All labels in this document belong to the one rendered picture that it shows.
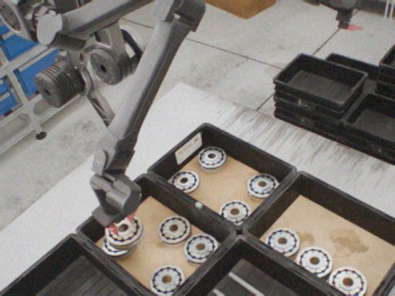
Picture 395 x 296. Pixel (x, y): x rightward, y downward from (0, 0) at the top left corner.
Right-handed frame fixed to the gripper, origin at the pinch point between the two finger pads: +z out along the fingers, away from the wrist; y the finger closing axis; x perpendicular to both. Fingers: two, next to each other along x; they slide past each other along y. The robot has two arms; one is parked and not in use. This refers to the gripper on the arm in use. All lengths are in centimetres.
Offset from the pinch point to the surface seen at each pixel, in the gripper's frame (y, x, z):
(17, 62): 53, 186, 48
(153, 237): 9.5, 3.9, 20.3
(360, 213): 51, -43, 14
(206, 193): 32.5, 2.5, 20.8
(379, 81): 165, 2, 58
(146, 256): 3.2, 0.4, 20.1
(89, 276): -12.9, 9.1, 20.0
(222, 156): 47, 7, 18
